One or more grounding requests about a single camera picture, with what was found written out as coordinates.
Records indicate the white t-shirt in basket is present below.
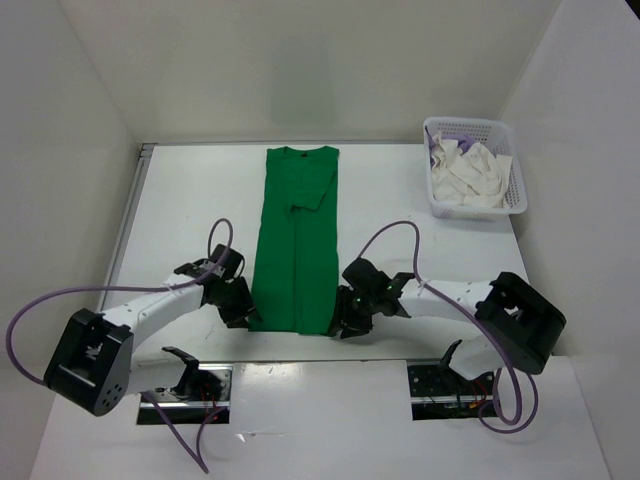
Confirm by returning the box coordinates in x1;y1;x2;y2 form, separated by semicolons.
430;142;513;208

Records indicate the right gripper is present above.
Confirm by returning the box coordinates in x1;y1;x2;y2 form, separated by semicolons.
327;283;379;338

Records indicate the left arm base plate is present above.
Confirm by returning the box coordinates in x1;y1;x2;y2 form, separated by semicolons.
150;363;234;425

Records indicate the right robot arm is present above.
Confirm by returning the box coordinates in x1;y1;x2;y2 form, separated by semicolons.
328;258;566;393

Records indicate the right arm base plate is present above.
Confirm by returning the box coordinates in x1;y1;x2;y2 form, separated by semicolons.
406;361;497;421

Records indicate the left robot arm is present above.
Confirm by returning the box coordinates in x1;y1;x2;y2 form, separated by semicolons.
44;244;255;417

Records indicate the green t-shirt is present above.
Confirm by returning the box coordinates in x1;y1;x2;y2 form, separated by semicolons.
249;146;339;335

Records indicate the purple t-shirt in basket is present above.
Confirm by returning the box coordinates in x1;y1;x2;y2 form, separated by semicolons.
424;127;480;162

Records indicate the white plastic laundry basket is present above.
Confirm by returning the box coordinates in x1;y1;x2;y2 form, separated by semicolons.
423;117;528;221

